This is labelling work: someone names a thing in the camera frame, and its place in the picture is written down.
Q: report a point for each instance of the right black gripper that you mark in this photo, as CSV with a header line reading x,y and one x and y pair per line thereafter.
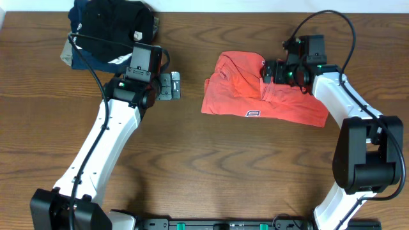
x,y
268,71

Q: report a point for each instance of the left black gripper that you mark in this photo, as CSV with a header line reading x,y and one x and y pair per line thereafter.
x,y
169,85

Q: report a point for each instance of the red printed t-shirt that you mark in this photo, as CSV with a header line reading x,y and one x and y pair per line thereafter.
x,y
237,88

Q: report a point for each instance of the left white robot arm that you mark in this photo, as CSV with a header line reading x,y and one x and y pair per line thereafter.
x,y
76,198

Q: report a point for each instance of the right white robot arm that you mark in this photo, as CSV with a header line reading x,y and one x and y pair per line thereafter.
x,y
368,163

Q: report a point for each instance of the black folded shirt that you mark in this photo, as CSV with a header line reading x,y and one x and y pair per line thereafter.
x,y
109,29

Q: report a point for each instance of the navy folded shirt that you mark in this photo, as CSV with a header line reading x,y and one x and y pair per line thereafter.
x,y
74,16

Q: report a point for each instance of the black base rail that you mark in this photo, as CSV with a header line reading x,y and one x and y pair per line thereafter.
x,y
277,224

